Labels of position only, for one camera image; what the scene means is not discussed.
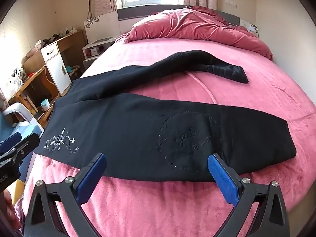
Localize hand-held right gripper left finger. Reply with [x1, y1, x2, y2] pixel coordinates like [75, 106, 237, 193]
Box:
[25, 153, 108, 237]

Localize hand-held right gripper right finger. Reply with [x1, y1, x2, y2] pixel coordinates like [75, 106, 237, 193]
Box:
[207, 153, 290, 237]

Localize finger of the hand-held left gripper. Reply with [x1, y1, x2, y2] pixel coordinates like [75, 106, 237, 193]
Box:
[0, 132, 40, 165]

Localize black pants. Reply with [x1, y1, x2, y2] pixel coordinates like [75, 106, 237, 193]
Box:
[37, 50, 297, 182]

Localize person's left hand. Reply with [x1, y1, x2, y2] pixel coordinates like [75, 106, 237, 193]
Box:
[1, 191, 21, 229]

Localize white chair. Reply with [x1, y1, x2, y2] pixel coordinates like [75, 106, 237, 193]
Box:
[1, 102, 41, 129]

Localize white plastic bag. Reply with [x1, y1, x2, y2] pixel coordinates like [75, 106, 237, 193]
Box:
[6, 78, 24, 92]

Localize wooden desk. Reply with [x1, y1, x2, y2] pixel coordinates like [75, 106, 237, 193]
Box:
[8, 30, 87, 126]

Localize white cabinet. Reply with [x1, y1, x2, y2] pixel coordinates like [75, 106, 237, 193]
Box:
[41, 41, 73, 95]

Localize white nightstand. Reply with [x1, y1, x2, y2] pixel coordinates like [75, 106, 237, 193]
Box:
[83, 37, 118, 70]

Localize large white floral board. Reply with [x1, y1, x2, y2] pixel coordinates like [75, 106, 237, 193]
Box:
[84, 12, 121, 43]

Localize small white floral board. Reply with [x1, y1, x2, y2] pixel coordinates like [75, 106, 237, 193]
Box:
[241, 20, 260, 38]

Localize red pillow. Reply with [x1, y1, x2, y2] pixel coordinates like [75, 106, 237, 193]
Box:
[125, 6, 273, 61]

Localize grey headboard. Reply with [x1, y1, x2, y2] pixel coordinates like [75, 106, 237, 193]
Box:
[117, 4, 241, 26]

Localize pink cord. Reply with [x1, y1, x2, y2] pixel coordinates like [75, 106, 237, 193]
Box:
[186, 72, 219, 104]

